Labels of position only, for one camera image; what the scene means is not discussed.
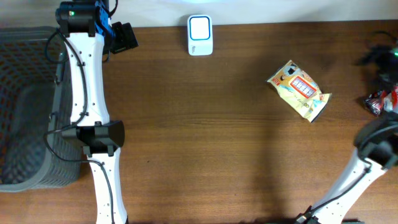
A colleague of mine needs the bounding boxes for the red snack packet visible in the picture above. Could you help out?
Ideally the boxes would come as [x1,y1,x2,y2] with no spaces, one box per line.
[383,85,397,113]

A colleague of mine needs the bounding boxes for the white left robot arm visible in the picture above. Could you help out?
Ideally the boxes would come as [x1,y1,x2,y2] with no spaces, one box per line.
[55,1,139,224]

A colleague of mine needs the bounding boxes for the black snack packet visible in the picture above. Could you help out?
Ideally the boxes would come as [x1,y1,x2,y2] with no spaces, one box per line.
[364,90,393,116]

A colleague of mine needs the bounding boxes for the yellow snack bag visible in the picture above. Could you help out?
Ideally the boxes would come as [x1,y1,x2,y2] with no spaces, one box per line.
[267,60,332,123]

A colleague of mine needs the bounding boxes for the grey plastic lattice basket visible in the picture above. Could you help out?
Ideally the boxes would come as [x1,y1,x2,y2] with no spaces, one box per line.
[1,27,81,192]

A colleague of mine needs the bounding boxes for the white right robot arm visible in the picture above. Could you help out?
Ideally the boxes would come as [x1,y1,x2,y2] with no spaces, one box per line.
[294,109,397,224]

